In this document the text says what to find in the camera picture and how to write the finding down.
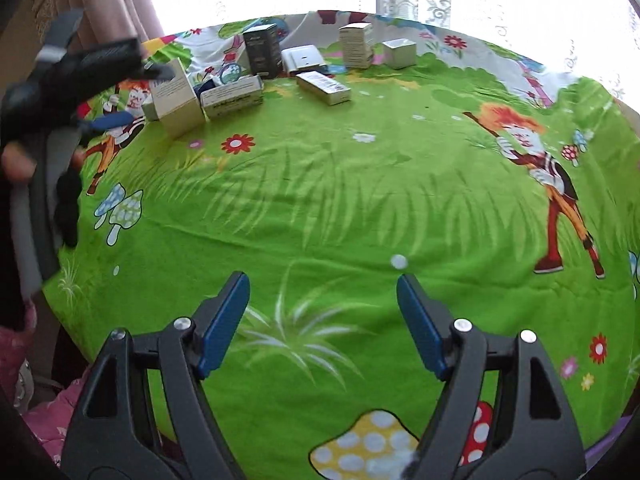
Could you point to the tall beige box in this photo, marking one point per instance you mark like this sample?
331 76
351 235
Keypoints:
356 45

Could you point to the large cream box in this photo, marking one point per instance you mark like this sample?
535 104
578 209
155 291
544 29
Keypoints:
176 102

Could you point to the dark blue small box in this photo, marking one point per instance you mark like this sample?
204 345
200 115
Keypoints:
205 88

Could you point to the small white box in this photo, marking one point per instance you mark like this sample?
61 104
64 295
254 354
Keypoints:
400 53

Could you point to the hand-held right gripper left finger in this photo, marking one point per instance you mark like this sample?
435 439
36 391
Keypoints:
225 322

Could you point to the long silver box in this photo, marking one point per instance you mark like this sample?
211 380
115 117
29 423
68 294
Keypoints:
324 88

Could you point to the black cardboard box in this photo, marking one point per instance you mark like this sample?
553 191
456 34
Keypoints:
262 52

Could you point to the printed green blanket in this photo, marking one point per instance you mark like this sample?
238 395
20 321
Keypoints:
325 200

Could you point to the person's left hand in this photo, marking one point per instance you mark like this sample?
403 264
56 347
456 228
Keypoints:
15 165

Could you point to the white plastic device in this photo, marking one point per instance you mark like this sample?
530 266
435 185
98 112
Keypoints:
302 58

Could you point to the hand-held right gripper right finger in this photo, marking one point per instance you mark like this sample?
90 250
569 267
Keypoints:
420 325

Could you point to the white box with green print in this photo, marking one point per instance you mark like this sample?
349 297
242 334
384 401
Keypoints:
232 96

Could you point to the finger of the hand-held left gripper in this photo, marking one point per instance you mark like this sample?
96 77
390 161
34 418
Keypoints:
112 121
155 73

